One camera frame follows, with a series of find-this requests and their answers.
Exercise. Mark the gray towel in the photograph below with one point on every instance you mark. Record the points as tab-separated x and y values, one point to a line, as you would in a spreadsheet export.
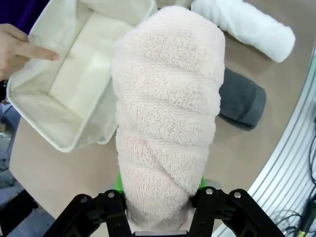
242	98

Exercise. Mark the pink towel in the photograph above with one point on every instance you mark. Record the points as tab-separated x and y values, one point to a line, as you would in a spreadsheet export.
168	98

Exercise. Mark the person's right hand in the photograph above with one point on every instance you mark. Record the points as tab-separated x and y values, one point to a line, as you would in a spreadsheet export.
12	49

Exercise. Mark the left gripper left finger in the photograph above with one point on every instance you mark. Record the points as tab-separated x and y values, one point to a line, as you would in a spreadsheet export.
108	212

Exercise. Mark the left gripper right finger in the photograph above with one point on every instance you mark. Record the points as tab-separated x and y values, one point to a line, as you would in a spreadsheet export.
212	214

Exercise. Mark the white towel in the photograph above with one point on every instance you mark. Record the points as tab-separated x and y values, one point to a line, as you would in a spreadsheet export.
247	27

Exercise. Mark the aluminium profile rail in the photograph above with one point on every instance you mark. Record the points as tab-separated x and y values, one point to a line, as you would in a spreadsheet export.
291	153

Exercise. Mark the cream fabric storage basket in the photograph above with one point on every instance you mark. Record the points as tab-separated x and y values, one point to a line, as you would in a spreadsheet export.
74	74

